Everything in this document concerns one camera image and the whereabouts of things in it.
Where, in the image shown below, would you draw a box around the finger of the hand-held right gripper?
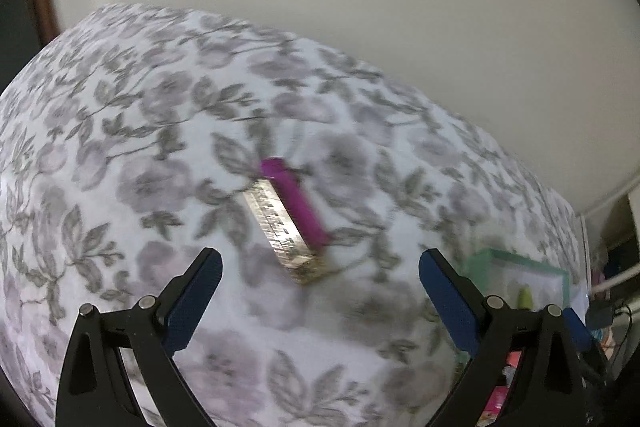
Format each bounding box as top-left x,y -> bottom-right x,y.
562,307 -> 608,383

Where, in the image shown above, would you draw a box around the white shelf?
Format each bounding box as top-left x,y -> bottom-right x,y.
575,177 -> 640,308

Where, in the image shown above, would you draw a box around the gold patterned lighter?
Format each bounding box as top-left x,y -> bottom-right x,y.
243,177 -> 328,285

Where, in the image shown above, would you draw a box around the black plug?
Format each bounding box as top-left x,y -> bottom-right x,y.
586,304 -> 618,330

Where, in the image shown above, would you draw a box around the grey floral blanket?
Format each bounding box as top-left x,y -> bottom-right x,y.
0,2 -> 588,427

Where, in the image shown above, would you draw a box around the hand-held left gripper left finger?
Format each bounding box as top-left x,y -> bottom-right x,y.
55,247 -> 223,427

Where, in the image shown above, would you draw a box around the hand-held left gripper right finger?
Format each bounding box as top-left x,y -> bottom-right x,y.
419,248 -> 583,427

